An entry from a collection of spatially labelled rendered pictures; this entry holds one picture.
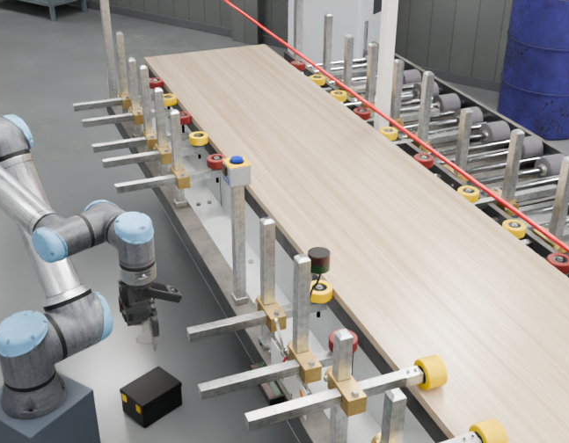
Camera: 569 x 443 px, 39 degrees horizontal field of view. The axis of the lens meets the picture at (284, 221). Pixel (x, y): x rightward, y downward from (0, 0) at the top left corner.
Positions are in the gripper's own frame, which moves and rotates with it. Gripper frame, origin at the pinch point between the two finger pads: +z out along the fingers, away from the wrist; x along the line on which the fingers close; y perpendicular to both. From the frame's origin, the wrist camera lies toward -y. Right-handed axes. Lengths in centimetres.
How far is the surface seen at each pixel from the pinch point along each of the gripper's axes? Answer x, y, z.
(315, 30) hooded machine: -388, -260, 48
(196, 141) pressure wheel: -128, -61, 5
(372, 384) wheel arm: 44, -42, -2
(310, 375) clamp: 22.5, -36.0, 9.0
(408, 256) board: -10, -89, 4
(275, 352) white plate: 1.2, -36.1, 16.6
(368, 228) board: -31, -87, 4
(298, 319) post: 15.2, -36.0, -4.9
